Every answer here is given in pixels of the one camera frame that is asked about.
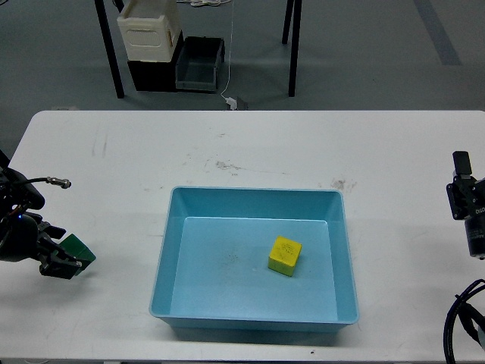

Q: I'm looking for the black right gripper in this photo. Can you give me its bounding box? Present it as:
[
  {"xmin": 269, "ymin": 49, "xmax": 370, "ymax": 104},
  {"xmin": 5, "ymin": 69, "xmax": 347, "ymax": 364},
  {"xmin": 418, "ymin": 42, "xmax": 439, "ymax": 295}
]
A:
[{"xmin": 446, "ymin": 151, "xmax": 484, "ymax": 260}]

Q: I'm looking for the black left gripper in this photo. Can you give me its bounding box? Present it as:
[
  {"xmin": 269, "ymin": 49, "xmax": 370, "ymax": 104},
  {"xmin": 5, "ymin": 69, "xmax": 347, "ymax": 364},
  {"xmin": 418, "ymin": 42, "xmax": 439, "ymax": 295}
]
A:
[{"xmin": 1, "ymin": 215, "xmax": 82, "ymax": 280}]

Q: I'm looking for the green wooden block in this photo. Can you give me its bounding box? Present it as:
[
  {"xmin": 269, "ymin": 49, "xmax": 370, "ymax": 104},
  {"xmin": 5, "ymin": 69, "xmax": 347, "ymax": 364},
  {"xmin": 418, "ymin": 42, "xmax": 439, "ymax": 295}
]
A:
[{"xmin": 60, "ymin": 234, "xmax": 96, "ymax": 276}]

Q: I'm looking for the yellow wooden block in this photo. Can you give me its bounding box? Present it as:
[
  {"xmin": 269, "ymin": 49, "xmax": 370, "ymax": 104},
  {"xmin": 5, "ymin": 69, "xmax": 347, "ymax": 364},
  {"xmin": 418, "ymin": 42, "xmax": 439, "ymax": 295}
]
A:
[{"xmin": 268, "ymin": 236, "xmax": 302, "ymax": 277}]

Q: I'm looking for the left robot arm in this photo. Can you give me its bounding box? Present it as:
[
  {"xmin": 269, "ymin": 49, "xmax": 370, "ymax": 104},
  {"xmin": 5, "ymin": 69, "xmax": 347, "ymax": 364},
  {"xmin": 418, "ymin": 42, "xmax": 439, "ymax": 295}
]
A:
[{"xmin": 1, "ymin": 153, "xmax": 83, "ymax": 279}]

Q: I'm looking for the black storage box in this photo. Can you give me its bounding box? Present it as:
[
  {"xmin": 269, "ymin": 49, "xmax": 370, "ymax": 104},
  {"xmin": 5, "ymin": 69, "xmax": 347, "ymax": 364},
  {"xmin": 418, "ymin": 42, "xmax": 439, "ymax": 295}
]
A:
[{"xmin": 127, "ymin": 33, "xmax": 184, "ymax": 93}]

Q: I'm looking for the blue plastic tray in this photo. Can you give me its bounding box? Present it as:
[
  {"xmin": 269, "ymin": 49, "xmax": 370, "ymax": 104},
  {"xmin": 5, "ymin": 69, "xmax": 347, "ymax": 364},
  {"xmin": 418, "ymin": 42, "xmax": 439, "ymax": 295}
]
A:
[{"xmin": 149, "ymin": 187, "xmax": 359, "ymax": 333}]

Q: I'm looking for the dark grey plastic bin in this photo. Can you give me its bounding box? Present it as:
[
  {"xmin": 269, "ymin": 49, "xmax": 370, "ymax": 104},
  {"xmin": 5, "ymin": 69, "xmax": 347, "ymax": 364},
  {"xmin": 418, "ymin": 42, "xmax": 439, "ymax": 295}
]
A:
[{"xmin": 175, "ymin": 36, "xmax": 225, "ymax": 93}]

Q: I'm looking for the white power adapter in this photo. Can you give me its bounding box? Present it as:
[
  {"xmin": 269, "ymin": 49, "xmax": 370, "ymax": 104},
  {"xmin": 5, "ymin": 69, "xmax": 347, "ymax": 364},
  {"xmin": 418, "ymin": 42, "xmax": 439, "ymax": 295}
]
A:
[{"xmin": 225, "ymin": 97, "xmax": 237, "ymax": 111}]

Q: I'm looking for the cream plastic crate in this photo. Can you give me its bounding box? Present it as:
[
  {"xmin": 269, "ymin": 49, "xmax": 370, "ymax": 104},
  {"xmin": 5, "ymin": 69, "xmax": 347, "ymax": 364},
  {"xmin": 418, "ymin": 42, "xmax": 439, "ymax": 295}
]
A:
[{"xmin": 117, "ymin": 0, "xmax": 181, "ymax": 63}]

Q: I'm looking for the black left table leg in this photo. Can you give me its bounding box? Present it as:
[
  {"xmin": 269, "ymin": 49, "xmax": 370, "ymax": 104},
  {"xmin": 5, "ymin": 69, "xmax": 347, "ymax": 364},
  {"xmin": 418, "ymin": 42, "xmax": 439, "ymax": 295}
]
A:
[{"xmin": 94, "ymin": 0, "xmax": 125, "ymax": 99}]

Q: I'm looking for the black table leg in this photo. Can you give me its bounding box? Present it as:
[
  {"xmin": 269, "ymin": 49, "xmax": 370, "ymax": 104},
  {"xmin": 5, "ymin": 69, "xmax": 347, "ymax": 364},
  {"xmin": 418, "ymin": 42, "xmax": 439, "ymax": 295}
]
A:
[
  {"xmin": 281, "ymin": 0, "xmax": 294, "ymax": 45},
  {"xmin": 94, "ymin": 0, "xmax": 125, "ymax": 99},
  {"xmin": 288, "ymin": 0, "xmax": 302, "ymax": 97}
]

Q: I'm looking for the black right table leg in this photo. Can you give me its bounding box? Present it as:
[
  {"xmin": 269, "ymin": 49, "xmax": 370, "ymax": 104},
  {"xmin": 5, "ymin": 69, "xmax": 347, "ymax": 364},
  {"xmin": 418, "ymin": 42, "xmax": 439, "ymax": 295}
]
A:
[{"xmin": 288, "ymin": 0, "xmax": 302, "ymax": 97}]

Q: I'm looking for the black rear table leg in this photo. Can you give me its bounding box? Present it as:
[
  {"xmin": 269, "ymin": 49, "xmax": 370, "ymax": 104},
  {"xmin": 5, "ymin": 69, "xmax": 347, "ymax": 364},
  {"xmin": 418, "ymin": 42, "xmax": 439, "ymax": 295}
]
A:
[{"xmin": 281, "ymin": 0, "xmax": 294, "ymax": 45}]

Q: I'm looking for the white cable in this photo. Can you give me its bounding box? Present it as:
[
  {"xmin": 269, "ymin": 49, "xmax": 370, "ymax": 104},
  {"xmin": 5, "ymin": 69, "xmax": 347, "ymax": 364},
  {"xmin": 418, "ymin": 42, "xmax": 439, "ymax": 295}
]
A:
[{"xmin": 176, "ymin": 0, "xmax": 235, "ymax": 100}]

